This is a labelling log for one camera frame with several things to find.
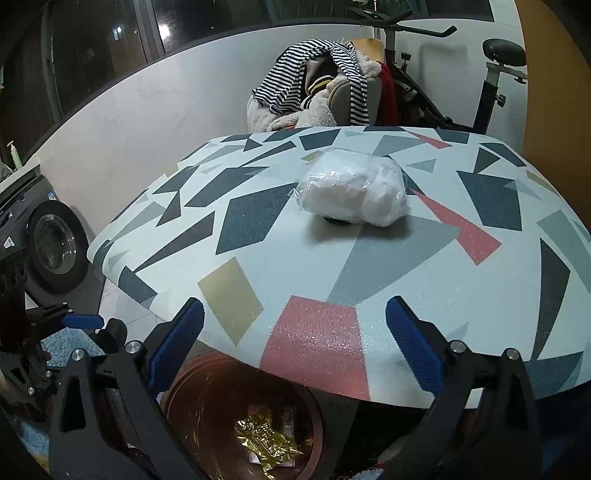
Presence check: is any black exercise bike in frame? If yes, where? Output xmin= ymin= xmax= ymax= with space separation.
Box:
xmin=346 ymin=0 xmax=529 ymax=134

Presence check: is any dark grey washing machine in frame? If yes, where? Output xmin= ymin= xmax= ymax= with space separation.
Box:
xmin=0 ymin=168 xmax=93 ymax=296

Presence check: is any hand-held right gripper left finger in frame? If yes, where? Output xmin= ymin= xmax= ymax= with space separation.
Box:
xmin=48 ymin=296 xmax=206 ymax=480

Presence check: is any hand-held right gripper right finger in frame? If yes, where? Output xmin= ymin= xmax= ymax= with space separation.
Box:
xmin=385 ymin=295 xmax=546 ymax=480

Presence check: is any white packet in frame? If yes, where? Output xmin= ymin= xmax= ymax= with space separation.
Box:
xmin=295 ymin=148 xmax=411 ymax=228

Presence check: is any black white striped shirt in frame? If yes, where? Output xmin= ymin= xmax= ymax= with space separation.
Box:
xmin=252 ymin=39 xmax=370 ymax=127

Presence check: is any red garment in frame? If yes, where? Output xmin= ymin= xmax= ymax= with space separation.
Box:
xmin=379 ymin=62 xmax=400 ymax=125

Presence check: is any light blue fluffy cloth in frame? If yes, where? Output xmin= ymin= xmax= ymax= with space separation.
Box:
xmin=41 ymin=332 xmax=100 ymax=367

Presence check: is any brown round bin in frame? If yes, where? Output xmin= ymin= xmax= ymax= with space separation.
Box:
xmin=161 ymin=353 xmax=326 ymax=480

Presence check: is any wooden chair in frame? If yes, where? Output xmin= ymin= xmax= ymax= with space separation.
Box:
xmin=247 ymin=38 xmax=386 ymax=132

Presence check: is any gold foil wrapper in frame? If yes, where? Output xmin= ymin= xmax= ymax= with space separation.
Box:
xmin=235 ymin=413 xmax=305 ymax=472

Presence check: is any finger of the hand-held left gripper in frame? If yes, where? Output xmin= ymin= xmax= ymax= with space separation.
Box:
xmin=28 ymin=305 xmax=104 ymax=330
xmin=95 ymin=318 xmax=127 ymax=356

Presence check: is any dark glass window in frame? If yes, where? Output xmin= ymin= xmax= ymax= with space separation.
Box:
xmin=0 ymin=0 xmax=259 ymax=134

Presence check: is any striped clothing pile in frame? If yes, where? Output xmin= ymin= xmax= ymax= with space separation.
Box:
xmin=247 ymin=46 xmax=384 ymax=132

